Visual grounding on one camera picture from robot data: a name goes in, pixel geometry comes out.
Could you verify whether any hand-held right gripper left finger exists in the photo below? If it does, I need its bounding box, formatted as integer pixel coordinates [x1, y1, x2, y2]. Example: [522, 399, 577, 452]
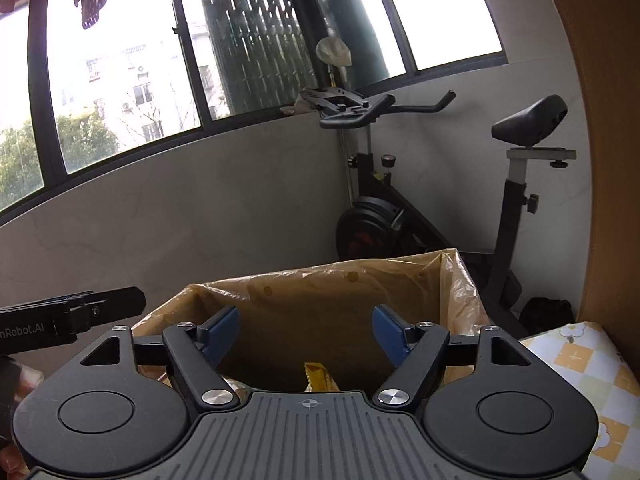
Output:
[80, 304, 241, 410]

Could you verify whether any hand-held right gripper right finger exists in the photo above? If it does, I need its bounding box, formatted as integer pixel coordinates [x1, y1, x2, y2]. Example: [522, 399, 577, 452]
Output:
[372, 303, 536, 414]

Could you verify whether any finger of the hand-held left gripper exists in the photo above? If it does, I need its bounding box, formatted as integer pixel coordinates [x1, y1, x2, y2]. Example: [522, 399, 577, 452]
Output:
[54, 286, 147, 337]

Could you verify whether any brown cardboard box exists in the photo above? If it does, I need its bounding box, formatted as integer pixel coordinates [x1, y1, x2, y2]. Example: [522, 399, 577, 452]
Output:
[132, 247, 492, 397]

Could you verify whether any yellow snack packet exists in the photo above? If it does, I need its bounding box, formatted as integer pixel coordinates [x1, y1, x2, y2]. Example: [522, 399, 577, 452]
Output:
[303, 361, 342, 393]

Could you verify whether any cardboard box with plastic liner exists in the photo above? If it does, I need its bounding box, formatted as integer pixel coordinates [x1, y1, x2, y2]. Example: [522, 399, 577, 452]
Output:
[132, 247, 492, 397]

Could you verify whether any black bag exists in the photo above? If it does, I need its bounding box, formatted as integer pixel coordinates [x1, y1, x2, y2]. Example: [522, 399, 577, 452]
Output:
[519, 297, 576, 337]

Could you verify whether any green tree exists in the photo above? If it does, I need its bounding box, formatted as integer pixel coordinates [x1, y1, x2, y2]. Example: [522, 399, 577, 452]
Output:
[0, 112, 121, 201]

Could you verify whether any black exercise bike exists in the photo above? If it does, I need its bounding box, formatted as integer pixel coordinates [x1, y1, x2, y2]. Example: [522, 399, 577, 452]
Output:
[319, 89, 577, 341]

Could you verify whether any floral checked tablecloth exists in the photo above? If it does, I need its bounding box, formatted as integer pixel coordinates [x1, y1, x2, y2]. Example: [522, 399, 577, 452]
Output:
[519, 321, 640, 480]

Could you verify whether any apartment building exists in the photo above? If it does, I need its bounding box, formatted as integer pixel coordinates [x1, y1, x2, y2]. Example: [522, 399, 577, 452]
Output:
[60, 22, 226, 143]

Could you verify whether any beige rag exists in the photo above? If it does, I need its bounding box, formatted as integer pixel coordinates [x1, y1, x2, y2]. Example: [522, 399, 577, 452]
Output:
[279, 91, 322, 117]

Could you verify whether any white plastic bag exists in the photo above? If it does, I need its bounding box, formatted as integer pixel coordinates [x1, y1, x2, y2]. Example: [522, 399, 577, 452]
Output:
[315, 37, 354, 86]

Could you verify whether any wooden cabinet panel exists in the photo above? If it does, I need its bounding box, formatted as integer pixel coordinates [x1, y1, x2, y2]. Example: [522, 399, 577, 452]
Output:
[534, 0, 640, 361]

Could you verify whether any green mesh net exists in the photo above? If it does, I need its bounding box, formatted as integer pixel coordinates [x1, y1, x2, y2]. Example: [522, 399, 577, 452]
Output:
[200, 0, 322, 117]

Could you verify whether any black window frame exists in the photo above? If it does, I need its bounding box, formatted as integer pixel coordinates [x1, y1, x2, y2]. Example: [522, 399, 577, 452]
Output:
[0, 0, 506, 217]

